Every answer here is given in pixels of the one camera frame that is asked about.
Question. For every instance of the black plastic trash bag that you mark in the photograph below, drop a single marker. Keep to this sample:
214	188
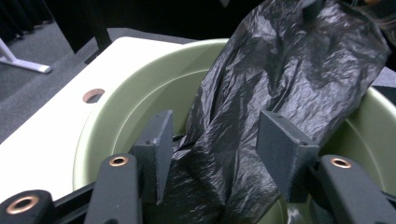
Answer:
249	77

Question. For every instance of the black metal stand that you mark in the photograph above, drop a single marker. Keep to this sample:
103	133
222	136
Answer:
93	25

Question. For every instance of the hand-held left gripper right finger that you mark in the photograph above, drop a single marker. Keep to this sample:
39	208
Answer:
286	155

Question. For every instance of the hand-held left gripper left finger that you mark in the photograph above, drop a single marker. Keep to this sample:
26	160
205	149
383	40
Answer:
157	146

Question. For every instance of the green plastic bin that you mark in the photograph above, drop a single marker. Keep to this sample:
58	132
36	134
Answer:
140	93

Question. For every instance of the white metal stand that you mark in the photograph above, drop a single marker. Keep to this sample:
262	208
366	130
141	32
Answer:
21	63

